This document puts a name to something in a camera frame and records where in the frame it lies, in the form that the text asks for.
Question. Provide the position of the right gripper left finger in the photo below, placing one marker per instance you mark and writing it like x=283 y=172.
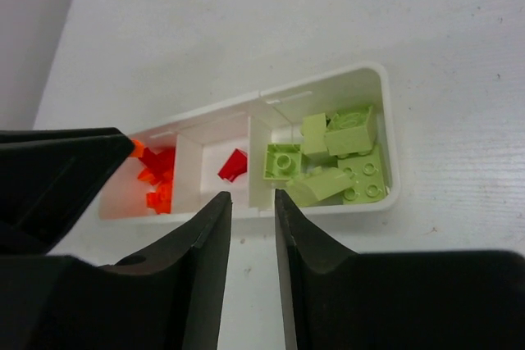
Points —
x=168 y=295

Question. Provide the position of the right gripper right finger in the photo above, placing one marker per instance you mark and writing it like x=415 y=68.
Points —
x=335 y=298

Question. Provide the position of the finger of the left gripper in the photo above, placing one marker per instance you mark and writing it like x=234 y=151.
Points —
x=49 y=178

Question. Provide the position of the lime green curved lego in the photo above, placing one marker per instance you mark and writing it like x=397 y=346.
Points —
x=308 y=189

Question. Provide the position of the orange round lego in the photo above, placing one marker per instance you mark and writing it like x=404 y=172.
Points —
x=159 y=172

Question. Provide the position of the lime green plate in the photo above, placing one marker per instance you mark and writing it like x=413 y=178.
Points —
x=367 y=175

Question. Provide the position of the small lime green lego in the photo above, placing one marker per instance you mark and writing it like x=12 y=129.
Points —
x=282 y=161

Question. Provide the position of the red slope lego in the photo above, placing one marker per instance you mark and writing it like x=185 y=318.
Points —
x=235 y=166

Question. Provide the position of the large lime green lego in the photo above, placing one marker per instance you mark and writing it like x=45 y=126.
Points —
x=351 y=131

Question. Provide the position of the lime green tall lego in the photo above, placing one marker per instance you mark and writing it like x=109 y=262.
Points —
x=313 y=129

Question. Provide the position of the small orange lego pieces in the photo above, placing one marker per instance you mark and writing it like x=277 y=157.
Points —
x=138 y=150

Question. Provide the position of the white three-compartment tray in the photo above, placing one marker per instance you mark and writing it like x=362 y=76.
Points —
x=205 y=138

